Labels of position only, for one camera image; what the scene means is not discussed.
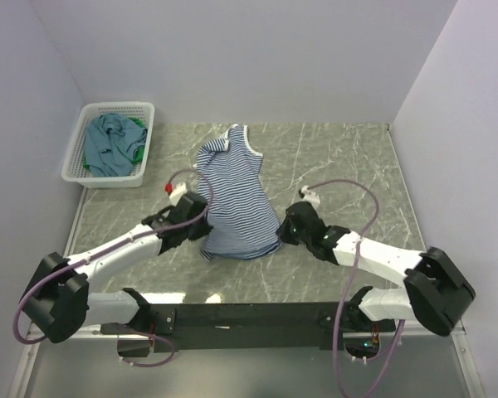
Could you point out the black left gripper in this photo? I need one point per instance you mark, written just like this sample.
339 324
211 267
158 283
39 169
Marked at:
204 229

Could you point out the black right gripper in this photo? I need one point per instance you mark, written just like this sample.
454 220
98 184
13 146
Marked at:
285 234

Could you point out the blue white striped tank top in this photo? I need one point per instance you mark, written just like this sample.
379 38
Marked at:
244 224

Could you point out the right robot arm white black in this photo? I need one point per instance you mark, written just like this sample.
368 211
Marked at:
429 288

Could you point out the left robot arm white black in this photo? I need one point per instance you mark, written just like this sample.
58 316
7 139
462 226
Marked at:
61 296

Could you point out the green tank top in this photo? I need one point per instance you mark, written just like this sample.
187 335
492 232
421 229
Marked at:
139 153

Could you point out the teal tank top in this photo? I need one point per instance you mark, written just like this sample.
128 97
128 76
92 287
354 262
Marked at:
112 145

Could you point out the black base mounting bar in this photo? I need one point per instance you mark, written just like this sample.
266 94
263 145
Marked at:
191 326

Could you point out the white plastic laundry basket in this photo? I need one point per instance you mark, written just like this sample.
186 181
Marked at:
110 145

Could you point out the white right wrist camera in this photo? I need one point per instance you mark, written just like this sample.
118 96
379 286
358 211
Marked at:
308 195

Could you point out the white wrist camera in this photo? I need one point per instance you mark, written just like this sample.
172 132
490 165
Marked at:
175 192
308 195

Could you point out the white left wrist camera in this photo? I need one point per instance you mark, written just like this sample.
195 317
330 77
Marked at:
175 192

